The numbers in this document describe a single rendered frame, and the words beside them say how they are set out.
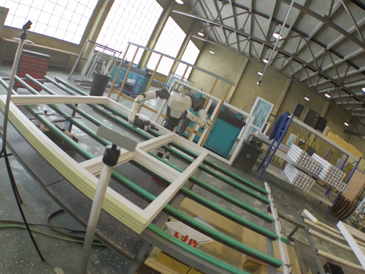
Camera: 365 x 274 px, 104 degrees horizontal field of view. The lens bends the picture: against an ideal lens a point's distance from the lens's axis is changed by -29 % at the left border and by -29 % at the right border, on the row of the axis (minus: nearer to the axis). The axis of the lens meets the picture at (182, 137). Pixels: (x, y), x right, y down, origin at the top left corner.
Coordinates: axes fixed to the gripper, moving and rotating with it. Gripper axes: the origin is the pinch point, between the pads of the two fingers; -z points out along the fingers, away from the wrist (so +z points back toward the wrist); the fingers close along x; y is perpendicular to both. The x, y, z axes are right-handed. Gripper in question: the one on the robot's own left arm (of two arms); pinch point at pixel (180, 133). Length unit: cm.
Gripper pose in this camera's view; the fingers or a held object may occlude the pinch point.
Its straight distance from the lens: 220.6
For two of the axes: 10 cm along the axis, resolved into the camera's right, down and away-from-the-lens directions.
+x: -3.0, 1.3, -9.4
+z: 4.0, -8.8, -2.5
